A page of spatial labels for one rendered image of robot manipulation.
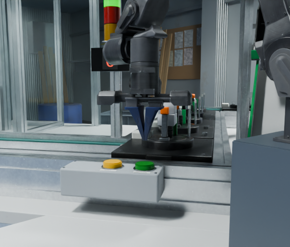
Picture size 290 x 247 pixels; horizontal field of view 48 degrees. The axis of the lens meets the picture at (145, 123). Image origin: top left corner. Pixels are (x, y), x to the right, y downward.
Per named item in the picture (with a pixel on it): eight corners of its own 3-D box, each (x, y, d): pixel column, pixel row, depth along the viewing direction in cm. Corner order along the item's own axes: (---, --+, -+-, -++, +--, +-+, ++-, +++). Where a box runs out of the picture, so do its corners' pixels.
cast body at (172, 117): (174, 126, 84) (174, 99, 83) (157, 125, 85) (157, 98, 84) (177, 122, 92) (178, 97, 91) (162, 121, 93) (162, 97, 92)
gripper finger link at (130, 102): (170, 97, 63) (172, 96, 66) (123, 97, 64) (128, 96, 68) (170, 107, 63) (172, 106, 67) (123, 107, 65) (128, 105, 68)
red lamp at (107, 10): (117, 22, 96) (117, 5, 96) (101, 23, 97) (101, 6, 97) (122, 25, 101) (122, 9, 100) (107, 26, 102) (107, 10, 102)
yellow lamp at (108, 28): (117, 40, 97) (117, 23, 96) (102, 40, 98) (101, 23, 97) (122, 42, 102) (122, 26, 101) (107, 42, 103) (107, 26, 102)
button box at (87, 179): (158, 204, 64) (158, 173, 64) (60, 195, 69) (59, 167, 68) (163, 192, 71) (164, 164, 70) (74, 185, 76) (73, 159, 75)
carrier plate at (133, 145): (211, 165, 74) (211, 156, 74) (110, 160, 79) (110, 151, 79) (213, 145, 97) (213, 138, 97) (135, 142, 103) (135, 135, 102)
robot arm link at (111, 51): (164, 5, 65) (125, 14, 74) (133, -2, 60) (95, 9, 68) (163, 62, 66) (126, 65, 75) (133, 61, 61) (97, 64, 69)
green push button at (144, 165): (152, 175, 65) (152, 165, 65) (132, 174, 66) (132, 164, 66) (156, 170, 69) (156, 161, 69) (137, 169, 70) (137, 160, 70)
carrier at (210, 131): (213, 144, 99) (214, 103, 97) (136, 141, 104) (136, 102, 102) (214, 132, 122) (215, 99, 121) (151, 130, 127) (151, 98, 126)
